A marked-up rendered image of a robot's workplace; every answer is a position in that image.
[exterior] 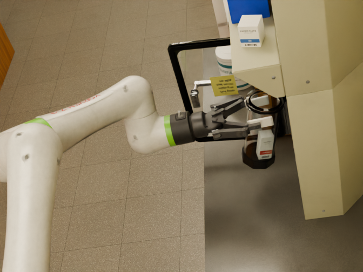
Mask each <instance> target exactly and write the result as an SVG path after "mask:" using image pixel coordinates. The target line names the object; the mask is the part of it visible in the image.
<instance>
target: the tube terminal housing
mask: <svg viewBox="0 0 363 272"><path fill-rule="evenodd" d="M271 4H272V10H273V17H274V24H275V30H276V34H277V41H278V48H279V54H280V61H281V68H282V72H283V79H284V85H285V92H286V100H287V106H288V107H287V108H288V113H289V114H288V115H289V120H290V126H291V133H292V140H293V145H294V152H295V159H296V163H297V171H298V177H299V184H300V190H301V197H302V204H303V208H304V214H305V220H309V219H317V218H322V217H330V216H338V215H344V214H345V213H346V212H347V211H348V210H349V209H350V208H351V207H352V206H353V205H354V204H355V202H356V201H357V200H358V199H359V198H360V197H361V196H362V195H363V0H271Z"/></svg>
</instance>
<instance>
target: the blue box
mask: <svg viewBox="0 0 363 272"><path fill-rule="evenodd" d="M227 3H228V8H229V12H230V17H231V22H232V24H235V23H239V22H240V19H241V17H242V15H262V17H263V18H268V17H270V10H269V5H268V0H227Z"/></svg>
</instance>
